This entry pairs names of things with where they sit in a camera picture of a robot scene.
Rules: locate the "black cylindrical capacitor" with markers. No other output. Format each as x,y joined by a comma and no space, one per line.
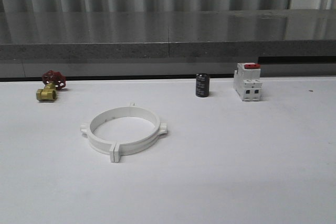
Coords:
202,85

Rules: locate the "grey stone counter ledge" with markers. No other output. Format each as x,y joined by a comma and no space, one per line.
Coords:
227,36

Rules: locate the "brass valve red handwheel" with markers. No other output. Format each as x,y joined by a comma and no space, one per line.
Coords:
53,81

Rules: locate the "white half-ring pipe clamp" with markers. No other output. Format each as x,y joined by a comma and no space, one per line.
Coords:
98,144

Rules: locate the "white circuit breaker red switch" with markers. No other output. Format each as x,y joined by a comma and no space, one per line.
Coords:
247,81

